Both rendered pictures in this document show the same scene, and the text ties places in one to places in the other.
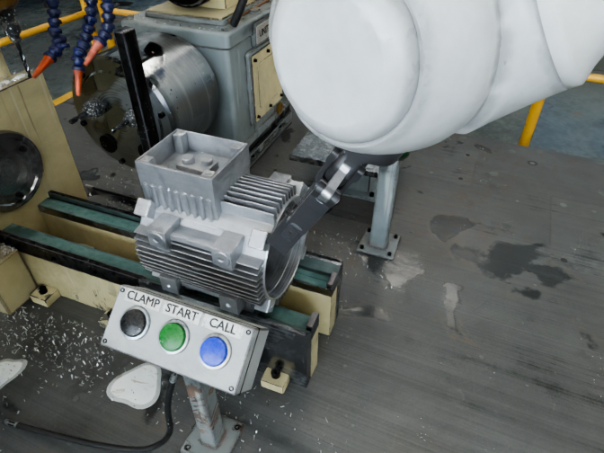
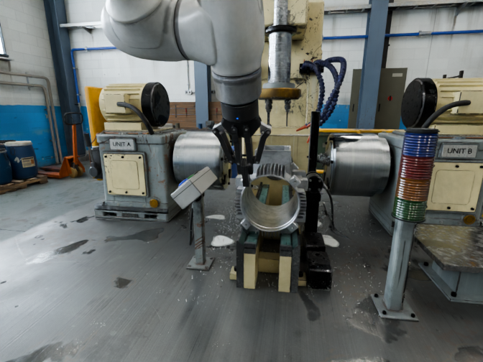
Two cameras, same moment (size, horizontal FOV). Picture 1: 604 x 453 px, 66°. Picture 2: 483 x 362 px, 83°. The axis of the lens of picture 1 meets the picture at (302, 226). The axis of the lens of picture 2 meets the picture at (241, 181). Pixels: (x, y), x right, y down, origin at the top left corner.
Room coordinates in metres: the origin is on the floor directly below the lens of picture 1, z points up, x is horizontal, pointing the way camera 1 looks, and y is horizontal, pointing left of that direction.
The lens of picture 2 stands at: (0.28, -0.63, 1.25)
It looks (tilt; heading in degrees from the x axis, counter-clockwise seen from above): 14 degrees down; 77
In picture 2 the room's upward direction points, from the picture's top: straight up
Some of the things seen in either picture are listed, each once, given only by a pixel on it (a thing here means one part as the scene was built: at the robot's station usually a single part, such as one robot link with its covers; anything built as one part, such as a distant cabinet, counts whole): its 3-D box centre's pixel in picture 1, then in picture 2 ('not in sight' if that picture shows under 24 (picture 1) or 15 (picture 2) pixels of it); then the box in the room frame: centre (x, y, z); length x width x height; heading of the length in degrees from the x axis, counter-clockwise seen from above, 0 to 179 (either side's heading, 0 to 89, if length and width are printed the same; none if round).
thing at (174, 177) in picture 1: (196, 173); (273, 159); (0.56, 0.15, 1.11); 0.12 x 0.11 x 0.07; 68
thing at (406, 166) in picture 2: not in sight; (415, 166); (0.75, -0.17, 1.14); 0.06 x 0.06 x 0.04
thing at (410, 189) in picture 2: not in sight; (412, 187); (0.75, -0.17, 1.10); 0.06 x 0.06 x 0.04
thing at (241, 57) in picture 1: (218, 76); (428, 180); (1.23, 0.23, 0.99); 0.35 x 0.31 x 0.37; 158
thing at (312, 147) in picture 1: (353, 158); (471, 264); (1.01, -0.13, 0.86); 0.27 x 0.24 x 0.12; 158
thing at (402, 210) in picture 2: not in sight; (409, 207); (0.75, -0.17, 1.05); 0.06 x 0.06 x 0.04
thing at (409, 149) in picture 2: not in sight; (419, 144); (0.75, -0.17, 1.19); 0.06 x 0.06 x 0.04
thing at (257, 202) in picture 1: (227, 231); (272, 193); (0.54, 0.11, 1.02); 0.20 x 0.19 x 0.19; 68
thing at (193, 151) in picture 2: not in sight; (194, 160); (0.34, 0.58, 1.04); 0.37 x 0.25 x 0.25; 158
